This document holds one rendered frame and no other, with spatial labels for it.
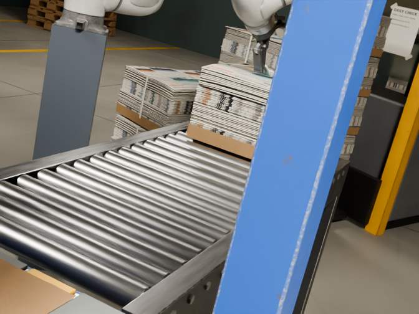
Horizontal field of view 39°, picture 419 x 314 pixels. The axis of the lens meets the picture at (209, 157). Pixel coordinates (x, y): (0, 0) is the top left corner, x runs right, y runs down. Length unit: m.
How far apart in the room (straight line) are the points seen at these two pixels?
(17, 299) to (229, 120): 1.06
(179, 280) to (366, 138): 3.10
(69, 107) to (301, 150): 1.76
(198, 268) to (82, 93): 1.35
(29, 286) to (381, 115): 3.26
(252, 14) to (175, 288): 0.89
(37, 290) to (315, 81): 0.53
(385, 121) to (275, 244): 3.31
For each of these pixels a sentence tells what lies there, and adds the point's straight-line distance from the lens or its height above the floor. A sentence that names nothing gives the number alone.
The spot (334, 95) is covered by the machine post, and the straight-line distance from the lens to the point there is 0.63.
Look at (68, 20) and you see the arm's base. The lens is 2.32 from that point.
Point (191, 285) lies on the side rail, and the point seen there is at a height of 0.80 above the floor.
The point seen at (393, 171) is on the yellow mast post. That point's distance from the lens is 3.78.
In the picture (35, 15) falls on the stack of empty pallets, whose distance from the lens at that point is 9.39.
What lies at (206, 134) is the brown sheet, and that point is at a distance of 1.84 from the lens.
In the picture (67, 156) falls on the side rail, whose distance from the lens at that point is 1.52.
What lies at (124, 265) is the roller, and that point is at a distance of 1.07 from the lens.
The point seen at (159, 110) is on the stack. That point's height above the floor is 0.71.
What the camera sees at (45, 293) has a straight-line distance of 0.94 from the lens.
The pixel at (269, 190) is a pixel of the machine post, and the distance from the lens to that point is 0.67.
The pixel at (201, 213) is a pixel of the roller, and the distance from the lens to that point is 1.34.
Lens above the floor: 1.30
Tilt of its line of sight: 17 degrees down
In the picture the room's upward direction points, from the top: 13 degrees clockwise
